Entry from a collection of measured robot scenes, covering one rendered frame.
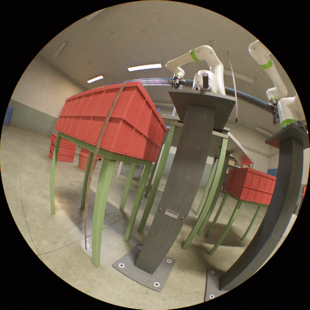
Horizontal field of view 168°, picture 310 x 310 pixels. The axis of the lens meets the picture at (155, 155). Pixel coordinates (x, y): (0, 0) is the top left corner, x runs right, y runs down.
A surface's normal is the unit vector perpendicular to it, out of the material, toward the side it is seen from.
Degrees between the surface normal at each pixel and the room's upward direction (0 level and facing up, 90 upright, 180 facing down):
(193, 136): 90
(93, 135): 90
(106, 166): 90
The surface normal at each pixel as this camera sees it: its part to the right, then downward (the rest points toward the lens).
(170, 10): -0.29, 0.95
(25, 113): 0.91, 0.26
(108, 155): -0.31, -0.14
